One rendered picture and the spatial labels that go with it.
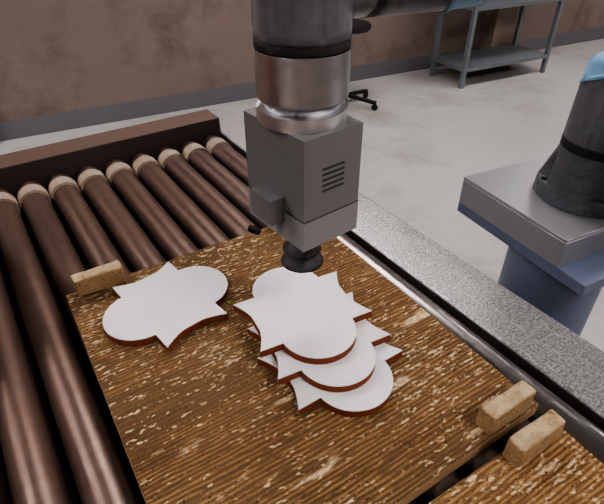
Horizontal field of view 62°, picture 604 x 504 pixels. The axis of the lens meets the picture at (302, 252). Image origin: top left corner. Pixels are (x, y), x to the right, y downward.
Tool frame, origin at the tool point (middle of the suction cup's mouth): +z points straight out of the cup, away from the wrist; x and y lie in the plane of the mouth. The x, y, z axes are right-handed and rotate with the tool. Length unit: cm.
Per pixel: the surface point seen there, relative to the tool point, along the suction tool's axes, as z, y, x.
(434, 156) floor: 103, -137, 211
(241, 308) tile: 6.5, -3.9, -5.3
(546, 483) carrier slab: 9.5, 26.9, 4.6
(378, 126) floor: 103, -191, 218
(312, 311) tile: 6.5, 1.2, 0.5
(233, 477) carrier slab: 9.5, 10.3, -15.5
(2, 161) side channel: 8, -63, -16
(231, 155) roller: 11, -46, 19
